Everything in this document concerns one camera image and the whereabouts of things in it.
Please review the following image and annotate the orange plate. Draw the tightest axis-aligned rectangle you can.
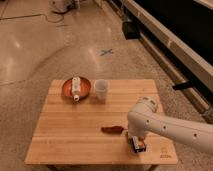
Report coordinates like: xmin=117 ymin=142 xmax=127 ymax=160
xmin=62 ymin=77 xmax=91 ymax=101

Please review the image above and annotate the black floor cable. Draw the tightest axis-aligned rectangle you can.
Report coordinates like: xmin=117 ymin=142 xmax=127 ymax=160
xmin=0 ymin=11 xmax=68 ymax=28

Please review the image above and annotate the white device on floor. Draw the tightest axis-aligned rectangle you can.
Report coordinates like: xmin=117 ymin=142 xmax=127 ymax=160
xmin=49 ymin=0 xmax=75 ymax=14

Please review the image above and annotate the wooden table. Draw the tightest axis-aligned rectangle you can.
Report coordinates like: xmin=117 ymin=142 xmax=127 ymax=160
xmin=25 ymin=79 xmax=178 ymax=165

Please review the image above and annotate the brown spoon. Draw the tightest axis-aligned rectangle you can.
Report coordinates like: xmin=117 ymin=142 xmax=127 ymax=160
xmin=101 ymin=126 xmax=127 ymax=135

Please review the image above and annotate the translucent plastic cup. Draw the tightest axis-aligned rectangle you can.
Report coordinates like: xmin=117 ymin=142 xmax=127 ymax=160
xmin=94 ymin=79 xmax=109 ymax=101

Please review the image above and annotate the black white red eraser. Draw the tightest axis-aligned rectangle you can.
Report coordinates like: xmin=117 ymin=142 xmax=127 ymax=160
xmin=130 ymin=135 xmax=147 ymax=153

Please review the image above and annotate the black box on floor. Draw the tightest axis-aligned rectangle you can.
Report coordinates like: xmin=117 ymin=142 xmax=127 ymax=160
xmin=122 ymin=22 xmax=140 ymax=39

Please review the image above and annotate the small white bottle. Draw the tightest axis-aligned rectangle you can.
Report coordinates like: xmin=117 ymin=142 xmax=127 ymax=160
xmin=72 ymin=77 xmax=81 ymax=101

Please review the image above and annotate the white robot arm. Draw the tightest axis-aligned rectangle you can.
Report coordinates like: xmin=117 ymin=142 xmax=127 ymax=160
xmin=127 ymin=96 xmax=213 ymax=155

